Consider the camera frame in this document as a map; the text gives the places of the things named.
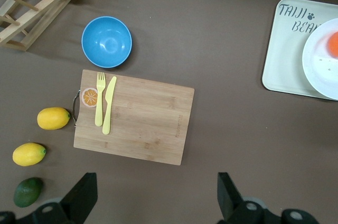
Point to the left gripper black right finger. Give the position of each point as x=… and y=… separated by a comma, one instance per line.
x=229, y=203

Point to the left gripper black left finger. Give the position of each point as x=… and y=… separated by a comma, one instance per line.
x=79, y=203

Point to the white round plate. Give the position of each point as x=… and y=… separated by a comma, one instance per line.
x=317, y=49

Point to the orange fruit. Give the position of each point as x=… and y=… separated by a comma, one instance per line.
x=333, y=45

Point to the dark green avocado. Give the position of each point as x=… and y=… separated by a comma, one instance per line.
x=27, y=192

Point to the yellow lemon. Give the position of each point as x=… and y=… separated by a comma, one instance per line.
x=52, y=118
x=29, y=154

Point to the yellow plastic knife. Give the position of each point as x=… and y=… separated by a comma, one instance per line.
x=108, y=107

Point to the yellow plastic fork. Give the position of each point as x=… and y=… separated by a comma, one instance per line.
x=99, y=102

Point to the orange slice toy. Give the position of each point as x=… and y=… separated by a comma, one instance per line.
x=88, y=97

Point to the bamboo cutting board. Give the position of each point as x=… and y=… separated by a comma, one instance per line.
x=148, y=118

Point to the cream bear print tray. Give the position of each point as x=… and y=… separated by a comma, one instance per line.
x=285, y=57

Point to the blue bowl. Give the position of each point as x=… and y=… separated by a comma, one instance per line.
x=107, y=41

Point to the wooden cup rack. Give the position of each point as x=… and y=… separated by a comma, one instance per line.
x=50, y=12

